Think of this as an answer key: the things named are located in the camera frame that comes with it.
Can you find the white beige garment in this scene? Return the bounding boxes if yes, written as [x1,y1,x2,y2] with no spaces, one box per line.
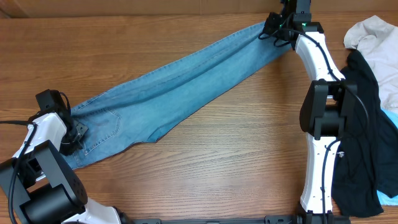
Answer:
[343,16,397,113]

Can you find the black garment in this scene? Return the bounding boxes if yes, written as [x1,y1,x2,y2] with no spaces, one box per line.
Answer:
[331,50,383,218]

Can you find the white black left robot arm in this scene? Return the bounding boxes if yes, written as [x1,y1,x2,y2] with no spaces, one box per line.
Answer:
[1,90,132,224]

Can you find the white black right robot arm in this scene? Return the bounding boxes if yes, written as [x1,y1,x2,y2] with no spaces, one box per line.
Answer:
[258,0,357,224]

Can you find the light blue denim jeans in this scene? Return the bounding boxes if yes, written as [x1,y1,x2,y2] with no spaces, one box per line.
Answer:
[65,23,289,169]

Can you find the brown cardboard back panel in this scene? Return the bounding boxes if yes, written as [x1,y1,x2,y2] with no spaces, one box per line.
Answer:
[0,0,398,19]

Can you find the light blue cloth piece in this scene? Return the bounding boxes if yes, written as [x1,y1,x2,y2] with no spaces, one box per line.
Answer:
[377,109,397,206]

